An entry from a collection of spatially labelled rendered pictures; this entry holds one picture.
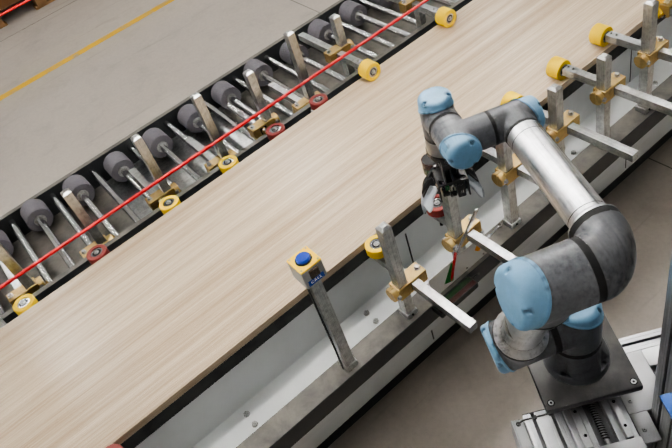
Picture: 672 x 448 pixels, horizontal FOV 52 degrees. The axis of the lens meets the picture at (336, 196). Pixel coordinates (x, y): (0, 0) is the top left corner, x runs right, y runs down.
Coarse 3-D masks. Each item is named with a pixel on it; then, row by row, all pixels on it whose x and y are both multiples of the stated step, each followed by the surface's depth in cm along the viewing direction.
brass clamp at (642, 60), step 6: (660, 42) 249; (666, 42) 248; (660, 48) 247; (642, 54) 247; (648, 54) 246; (654, 54) 247; (636, 60) 248; (642, 60) 246; (648, 60) 246; (654, 60) 249; (642, 66) 248; (648, 66) 248
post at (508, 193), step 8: (504, 144) 214; (496, 152) 220; (504, 152) 216; (504, 160) 219; (512, 160) 221; (504, 168) 221; (512, 184) 228; (504, 192) 230; (512, 192) 230; (504, 200) 233; (512, 200) 232; (504, 208) 236; (512, 208) 234; (504, 216) 240; (512, 216) 237
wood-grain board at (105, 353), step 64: (512, 0) 306; (576, 0) 293; (640, 0) 282; (384, 64) 295; (448, 64) 284; (512, 64) 273; (576, 64) 263; (320, 128) 275; (384, 128) 265; (256, 192) 257; (320, 192) 248; (384, 192) 240; (128, 256) 250; (192, 256) 241; (256, 256) 233; (320, 256) 226; (64, 320) 235; (128, 320) 227; (192, 320) 220; (256, 320) 214; (0, 384) 222; (64, 384) 215; (128, 384) 209; (192, 384) 205
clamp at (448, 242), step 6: (468, 216) 226; (462, 222) 225; (468, 222) 225; (474, 222) 224; (480, 222) 224; (462, 228) 223; (474, 228) 224; (480, 228) 226; (462, 234) 222; (444, 240) 222; (450, 240) 221; (456, 240) 221; (444, 246) 224; (450, 246) 221; (462, 246) 224
